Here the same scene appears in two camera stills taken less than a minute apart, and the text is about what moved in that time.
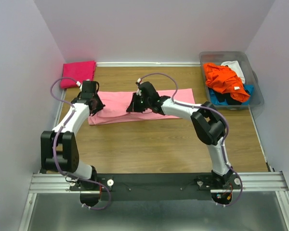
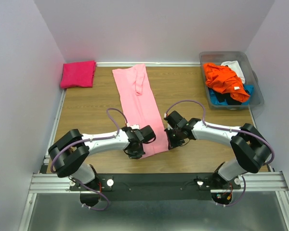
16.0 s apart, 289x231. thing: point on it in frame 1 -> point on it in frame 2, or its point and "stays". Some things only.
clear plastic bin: [231, 82] stays
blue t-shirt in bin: [214, 100] stays
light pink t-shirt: [116, 104] -> [139, 105]
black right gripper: [135, 103] -> [173, 141]
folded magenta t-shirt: [80, 71] stays
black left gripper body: [96, 106] -> [135, 153]
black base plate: [153, 186] stays
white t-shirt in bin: [235, 66] stays
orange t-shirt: [222, 79] stays
